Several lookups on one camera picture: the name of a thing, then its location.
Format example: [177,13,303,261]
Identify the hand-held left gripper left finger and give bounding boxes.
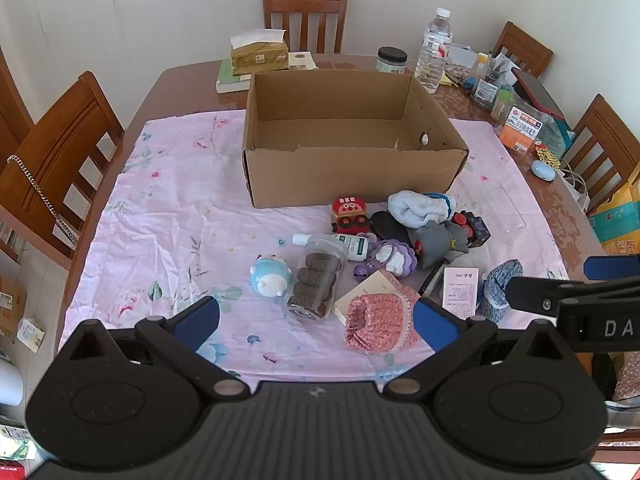
[60,296,251,402]

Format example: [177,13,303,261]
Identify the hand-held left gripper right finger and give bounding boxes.
[382,297,577,402]

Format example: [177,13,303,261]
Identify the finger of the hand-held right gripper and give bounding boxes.
[582,255,640,281]
[505,275,640,317]

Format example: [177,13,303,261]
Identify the blue-grey knitted sock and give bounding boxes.
[477,259,523,323]

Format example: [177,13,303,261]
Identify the pink carton box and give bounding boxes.
[442,266,480,318]

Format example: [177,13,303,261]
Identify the round metal tin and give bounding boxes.
[417,260,448,297]

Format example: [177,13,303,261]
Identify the pink knitted sock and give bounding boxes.
[344,290,421,353]

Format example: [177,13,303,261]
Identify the beige carton box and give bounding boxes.
[334,270,401,323]

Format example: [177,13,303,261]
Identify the purple crochet toy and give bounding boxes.
[352,239,417,281]

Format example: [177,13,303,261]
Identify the grey plush toy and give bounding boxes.
[406,220,471,268]

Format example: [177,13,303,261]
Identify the blue pig toy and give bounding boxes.
[249,253,292,298]

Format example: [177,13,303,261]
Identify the white bottle with green label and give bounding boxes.
[292,233,370,262]

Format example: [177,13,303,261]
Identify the clear jar of brown cookies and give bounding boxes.
[286,240,348,321]

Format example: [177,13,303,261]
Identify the brown cardboard box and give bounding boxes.
[242,70,470,209]

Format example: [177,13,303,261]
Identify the brown wooden desktop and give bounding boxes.
[52,54,608,361]

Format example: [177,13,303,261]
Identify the yellow teal paper bag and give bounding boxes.
[587,160,640,256]

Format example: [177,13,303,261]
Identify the black toy train red wheels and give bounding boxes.
[450,210,492,249]

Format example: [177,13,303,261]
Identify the black oval pouch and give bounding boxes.
[370,211,413,247]

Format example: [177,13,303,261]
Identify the pink floral cloth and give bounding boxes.
[59,110,571,386]

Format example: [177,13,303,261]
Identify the light blue fluffy sock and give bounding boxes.
[388,190,456,228]

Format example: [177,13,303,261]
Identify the wooden chair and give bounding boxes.
[262,0,350,54]
[560,93,640,211]
[492,21,554,78]
[0,71,125,271]

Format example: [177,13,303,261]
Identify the teal box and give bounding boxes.
[540,115,576,161]

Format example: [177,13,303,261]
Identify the red toy car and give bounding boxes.
[331,197,373,235]

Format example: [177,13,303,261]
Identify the clear box with orange label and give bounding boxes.
[497,102,546,153]

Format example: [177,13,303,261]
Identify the small cardboard carton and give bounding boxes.
[0,275,28,341]

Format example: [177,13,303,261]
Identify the red tablet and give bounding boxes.
[510,66,566,121]

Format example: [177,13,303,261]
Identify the clear pen holder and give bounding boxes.
[472,52,507,111]

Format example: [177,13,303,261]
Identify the white papers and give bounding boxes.
[447,42,481,70]

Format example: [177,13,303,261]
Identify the green book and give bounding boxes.
[219,58,253,83]

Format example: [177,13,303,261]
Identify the clear water bottle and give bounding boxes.
[414,8,454,94]

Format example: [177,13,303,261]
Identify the glass jar with black lid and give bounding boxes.
[376,46,408,75]

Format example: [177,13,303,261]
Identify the yellow tissue box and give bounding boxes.
[229,28,290,73]

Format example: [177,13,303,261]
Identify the white cable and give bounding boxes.
[560,160,592,211]

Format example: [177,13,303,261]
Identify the silver chain strap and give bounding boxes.
[6,155,78,246]

